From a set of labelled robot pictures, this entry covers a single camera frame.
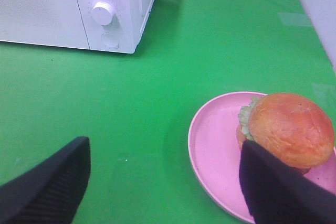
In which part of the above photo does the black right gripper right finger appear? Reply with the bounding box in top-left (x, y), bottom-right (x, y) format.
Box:
top-left (239, 141), bottom-right (335, 223)

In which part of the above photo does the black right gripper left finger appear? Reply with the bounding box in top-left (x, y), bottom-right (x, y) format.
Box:
top-left (1, 136), bottom-right (90, 223)

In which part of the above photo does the burger with lettuce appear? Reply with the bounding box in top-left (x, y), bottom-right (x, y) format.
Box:
top-left (236, 92), bottom-right (335, 174)

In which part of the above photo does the pink round plate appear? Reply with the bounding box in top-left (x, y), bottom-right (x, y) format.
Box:
top-left (188, 91), bottom-right (335, 223)

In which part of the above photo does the round white door button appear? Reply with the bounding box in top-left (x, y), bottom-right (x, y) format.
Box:
top-left (101, 33), bottom-right (119, 49)

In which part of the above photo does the white microwave door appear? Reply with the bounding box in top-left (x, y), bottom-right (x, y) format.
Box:
top-left (1, 0), bottom-right (89, 49)

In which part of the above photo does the clear tape patch right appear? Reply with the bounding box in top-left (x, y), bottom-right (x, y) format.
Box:
top-left (279, 12), bottom-right (312, 27)

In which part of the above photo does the lower white microwave knob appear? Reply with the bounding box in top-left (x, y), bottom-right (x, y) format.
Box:
top-left (91, 1), bottom-right (116, 26)

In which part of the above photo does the white microwave oven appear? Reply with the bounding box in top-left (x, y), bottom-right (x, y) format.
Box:
top-left (1, 0), bottom-right (154, 54)

